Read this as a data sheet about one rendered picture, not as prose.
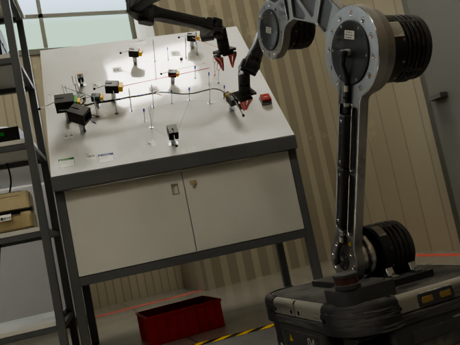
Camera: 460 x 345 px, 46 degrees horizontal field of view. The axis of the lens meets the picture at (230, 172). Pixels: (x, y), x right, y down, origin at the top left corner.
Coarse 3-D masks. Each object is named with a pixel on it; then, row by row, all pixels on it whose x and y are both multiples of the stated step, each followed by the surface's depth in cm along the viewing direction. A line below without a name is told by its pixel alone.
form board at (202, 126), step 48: (96, 48) 314; (144, 48) 315; (240, 48) 319; (144, 96) 285; (192, 96) 287; (48, 144) 258; (96, 144) 259; (144, 144) 260; (192, 144) 261; (240, 144) 263
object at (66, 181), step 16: (256, 144) 264; (272, 144) 265; (288, 144) 267; (160, 160) 253; (176, 160) 255; (192, 160) 256; (208, 160) 258; (224, 160) 259; (64, 176) 244; (80, 176) 245; (96, 176) 247; (112, 176) 248; (128, 176) 249; (144, 176) 254
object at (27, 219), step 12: (12, 192) 252; (24, 192) 249; (0, 204) 243; (12, 204) 244; (24, 204) 245; (12, 216) 241; (24, 216) 242; (0, 228) 238; (12, 228) 240; (24, 228) 242
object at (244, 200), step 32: (256, 160) 267; (288, 160) 270; (192, 192) 259; (224, 192) 262; (256, 192) 265; (288, 192) 268; (192, 224) 257; (224, 224) 260; (256, 224) 263; (288, 224) 266
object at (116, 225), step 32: (64, 192) 247; (96, 192) 250; (128, 192) 253; (160, 192) 256; (96, 224) 248; (128, 224) 251; (160, 224) 254; (96, 256) 246; (128, 256) 249; (160, 256) 252
